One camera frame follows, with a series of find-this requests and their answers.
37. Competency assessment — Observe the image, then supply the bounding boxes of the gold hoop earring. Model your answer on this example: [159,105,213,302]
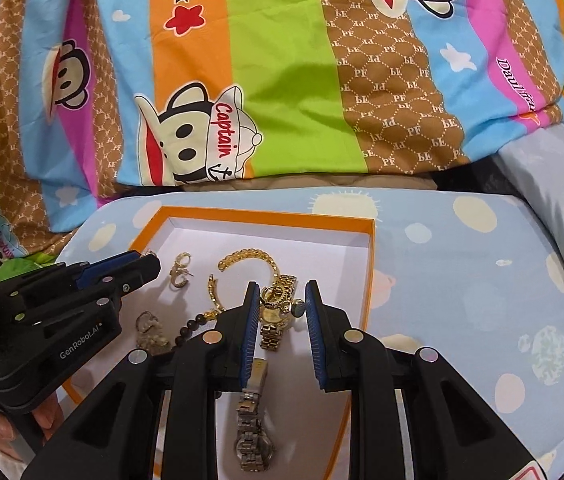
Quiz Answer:
[169,252,192,289]

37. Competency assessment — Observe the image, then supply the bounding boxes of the black bead bracelet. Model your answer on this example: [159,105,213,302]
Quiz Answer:
[173,309,223,348]

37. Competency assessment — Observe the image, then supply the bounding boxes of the pearl bead bracelet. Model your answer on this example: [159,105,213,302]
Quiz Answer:
[136,326,173,354]

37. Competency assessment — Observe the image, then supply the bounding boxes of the silver blue-dial wristwatch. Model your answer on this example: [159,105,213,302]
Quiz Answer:
[234,359,274,472]

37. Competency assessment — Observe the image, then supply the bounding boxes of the gold chain bangle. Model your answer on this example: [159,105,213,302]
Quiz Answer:
[205,248,281,320]

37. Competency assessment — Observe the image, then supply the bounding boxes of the gold heart charm earring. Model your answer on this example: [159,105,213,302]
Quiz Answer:
[261,285,306,323]

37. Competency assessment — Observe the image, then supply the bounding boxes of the person's left hand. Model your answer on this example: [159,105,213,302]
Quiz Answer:
[0,392,64,462]

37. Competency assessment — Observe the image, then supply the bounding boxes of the green cushion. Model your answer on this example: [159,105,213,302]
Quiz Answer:
[0,252,56,283]

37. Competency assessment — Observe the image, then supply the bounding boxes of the orange shallow cardboard box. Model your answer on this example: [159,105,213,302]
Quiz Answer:
[60,205,377,480]

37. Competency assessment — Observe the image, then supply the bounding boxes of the light blue dotted bedsheet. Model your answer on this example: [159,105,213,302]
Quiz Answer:
[74,188,564,479]

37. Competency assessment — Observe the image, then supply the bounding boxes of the colourful monkey cartoon quilt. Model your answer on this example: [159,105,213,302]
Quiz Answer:
[0,0,564,261]

